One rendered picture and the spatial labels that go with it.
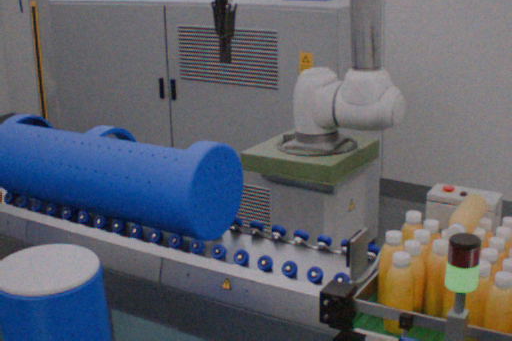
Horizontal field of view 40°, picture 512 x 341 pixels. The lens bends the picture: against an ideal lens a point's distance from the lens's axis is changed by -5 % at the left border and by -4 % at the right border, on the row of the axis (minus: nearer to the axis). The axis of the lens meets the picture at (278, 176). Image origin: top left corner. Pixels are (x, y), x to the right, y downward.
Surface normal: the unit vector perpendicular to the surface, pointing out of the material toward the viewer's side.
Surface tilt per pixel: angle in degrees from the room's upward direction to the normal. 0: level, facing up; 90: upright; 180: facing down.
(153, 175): 60
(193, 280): 70
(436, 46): 90
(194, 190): 90
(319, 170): 90
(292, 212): 90
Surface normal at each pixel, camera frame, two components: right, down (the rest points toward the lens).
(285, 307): -0.48, -0.04
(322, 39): -0.54, 0.29
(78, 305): 0.73, 0.21
